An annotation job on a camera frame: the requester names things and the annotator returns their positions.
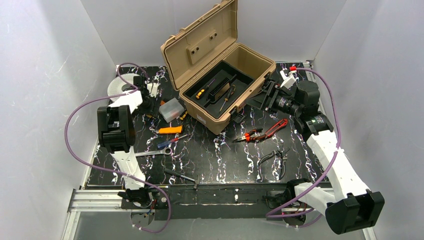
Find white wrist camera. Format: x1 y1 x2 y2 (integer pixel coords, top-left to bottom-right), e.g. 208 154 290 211
146 82 160 98
279 66 297 89

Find red black utility knife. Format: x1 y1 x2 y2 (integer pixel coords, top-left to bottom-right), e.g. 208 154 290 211
255 118 289 141

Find black tool box tray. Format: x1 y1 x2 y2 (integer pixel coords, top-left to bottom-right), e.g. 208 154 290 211
183 60 255 119

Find black handled pliers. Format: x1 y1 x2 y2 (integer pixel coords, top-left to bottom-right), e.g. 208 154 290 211
257 150 288 181

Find small black yellow screwdriver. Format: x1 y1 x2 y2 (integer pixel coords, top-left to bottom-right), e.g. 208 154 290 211
219 84 236 112

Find clear plastic parts box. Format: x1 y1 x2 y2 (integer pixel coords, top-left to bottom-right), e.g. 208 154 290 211
158 98 185 123

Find small black hammer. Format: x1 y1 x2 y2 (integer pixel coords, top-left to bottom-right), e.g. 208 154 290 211
163 168 200 190

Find red needle nose pliers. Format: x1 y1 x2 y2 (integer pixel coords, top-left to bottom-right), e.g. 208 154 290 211
232 127 263 143

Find long black yellow screwdriver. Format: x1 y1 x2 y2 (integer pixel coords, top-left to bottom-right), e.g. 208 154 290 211
195 78 216 100

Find orange utility knife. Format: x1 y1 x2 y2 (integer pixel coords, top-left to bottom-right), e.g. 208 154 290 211
155 125 184 135

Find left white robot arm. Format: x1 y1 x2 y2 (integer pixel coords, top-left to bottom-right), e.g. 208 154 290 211
97 75 153 205

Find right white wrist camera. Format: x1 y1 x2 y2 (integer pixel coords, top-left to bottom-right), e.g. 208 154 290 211
279 66 297 89

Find white perforated round disc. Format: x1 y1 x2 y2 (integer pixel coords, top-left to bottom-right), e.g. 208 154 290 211
107 73 136 97

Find silver combination wrench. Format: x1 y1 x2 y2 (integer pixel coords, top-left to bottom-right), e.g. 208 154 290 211
134 147 172 157

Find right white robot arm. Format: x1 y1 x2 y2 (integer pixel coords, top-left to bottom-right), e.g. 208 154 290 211
247 80 385 235

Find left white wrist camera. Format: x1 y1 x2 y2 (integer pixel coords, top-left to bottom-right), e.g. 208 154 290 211
146 82 160 98

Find blue red screwdriver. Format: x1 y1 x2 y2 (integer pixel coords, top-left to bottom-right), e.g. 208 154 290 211
157 134 188 150

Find black yellow screwdriver by box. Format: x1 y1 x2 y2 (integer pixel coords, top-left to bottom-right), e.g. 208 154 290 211
179 111 188 121

